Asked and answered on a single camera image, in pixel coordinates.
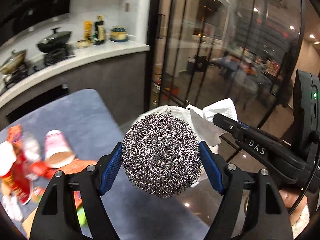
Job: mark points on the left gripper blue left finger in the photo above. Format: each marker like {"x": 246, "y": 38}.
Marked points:
{"x": 109, "y": 166}

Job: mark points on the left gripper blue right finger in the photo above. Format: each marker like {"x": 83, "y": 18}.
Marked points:
{"x": 211, "y": 168}

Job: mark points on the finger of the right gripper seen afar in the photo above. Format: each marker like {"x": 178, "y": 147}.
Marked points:
{"x": 237, "y": 129}

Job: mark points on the white paper towel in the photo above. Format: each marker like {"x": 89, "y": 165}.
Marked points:
{"x": 202, "y": 120}

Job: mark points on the steel wool scrubber ball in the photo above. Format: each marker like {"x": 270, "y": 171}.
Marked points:
{"x": 161, "y": 155}

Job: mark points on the large orange plastic bag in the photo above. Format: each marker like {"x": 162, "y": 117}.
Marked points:
{"x": 77, "y": 165}

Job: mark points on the white-lined trash bin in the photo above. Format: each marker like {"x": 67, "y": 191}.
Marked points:
{"x": 181, "y": 113}

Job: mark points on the white kitchen counter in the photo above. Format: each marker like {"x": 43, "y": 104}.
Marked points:
{"x": 82, "y": 57}

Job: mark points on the right hand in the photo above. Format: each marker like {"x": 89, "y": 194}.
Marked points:
{"x": 289, "y": 198}

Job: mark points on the blue-grey table mat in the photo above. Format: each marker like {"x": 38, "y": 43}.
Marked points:
{"x": 92, "y": 132}

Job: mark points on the green snack wrapper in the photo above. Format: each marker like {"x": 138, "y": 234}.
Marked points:
{"x": 81, "y": 216}

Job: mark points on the pink paper cup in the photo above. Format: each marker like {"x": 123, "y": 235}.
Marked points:
{"x": 58, "y": 152}

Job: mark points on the clear crumpled plastic wrap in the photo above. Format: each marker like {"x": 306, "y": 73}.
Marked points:
{"x": 31, "y": 147}

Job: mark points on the red snack wrapper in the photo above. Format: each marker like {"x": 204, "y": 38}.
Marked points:
{"x": 17, "y": 181}

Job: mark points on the small orange snack packet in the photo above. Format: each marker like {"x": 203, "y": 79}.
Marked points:
{"x": 15, "y": 135}

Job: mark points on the black gas stove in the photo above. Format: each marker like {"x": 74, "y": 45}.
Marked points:
{"x": 28, "y": 67}

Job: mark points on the small garlic dish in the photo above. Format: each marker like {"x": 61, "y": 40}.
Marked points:
{"x": 83, "y": 44}

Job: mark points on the blue yellow condiment jar set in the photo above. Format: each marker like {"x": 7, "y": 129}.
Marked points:
{"x": 118, "y": 34}

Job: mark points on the dark soy sauce bottle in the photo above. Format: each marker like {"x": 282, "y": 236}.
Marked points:
{"x": 100, "y": 32}

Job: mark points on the black lidded wok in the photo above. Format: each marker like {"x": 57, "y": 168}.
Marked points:
{"x": 56, "y": 40}

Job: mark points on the steel frying pan with lid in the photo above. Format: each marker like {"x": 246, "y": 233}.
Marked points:
{"x": 13, "y": 62}

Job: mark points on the yellow seasoning packet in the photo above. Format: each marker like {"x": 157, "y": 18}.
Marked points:
{"x": 88, "y": 31}

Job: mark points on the black range hood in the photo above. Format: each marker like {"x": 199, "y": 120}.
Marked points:
{"x": 18, "y": 15}

